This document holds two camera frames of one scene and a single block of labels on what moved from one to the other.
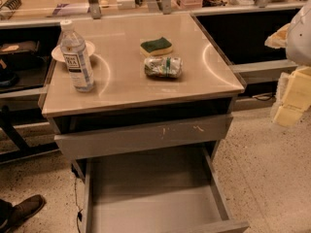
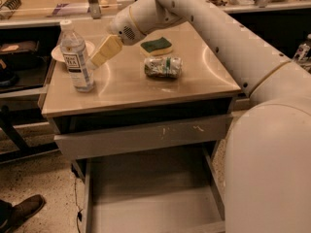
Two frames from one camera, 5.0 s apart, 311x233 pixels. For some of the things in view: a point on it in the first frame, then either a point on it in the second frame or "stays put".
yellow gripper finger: x=296 y=98 to x=125 y=24
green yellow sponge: x=156 y=47 stays put
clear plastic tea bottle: x=73 y=48 stays put
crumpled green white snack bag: x=163 y=66 stays put
